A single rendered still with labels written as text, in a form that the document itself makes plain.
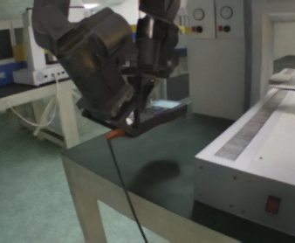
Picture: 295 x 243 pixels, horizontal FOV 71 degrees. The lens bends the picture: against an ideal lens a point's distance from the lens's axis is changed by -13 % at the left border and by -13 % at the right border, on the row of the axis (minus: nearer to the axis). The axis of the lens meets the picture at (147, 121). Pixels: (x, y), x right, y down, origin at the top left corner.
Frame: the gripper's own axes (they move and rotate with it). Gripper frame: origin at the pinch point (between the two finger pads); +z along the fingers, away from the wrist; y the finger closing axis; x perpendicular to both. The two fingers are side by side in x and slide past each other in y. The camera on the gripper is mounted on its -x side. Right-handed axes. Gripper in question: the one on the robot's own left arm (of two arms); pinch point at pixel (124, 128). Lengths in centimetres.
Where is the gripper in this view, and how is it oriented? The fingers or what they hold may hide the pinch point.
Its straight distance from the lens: 47.4
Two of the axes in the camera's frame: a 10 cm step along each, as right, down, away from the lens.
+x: -5.1, 7.3, -4.4
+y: -7.7, -1.7, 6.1
